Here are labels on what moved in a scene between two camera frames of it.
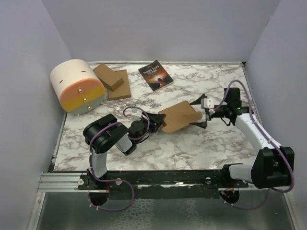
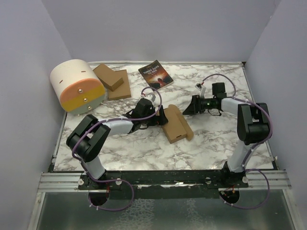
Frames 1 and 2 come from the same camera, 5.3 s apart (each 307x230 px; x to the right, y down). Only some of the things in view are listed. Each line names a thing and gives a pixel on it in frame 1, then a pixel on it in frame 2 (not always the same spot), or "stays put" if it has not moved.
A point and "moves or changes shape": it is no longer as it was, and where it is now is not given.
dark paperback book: (156, 75) stays put
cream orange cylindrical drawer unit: (76, 86) stays put
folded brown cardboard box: (108, 77) stays put
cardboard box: (178, 116) moves or changes shape
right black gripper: (198, 101) to (195, 103)
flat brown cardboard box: (123, 90) stays put
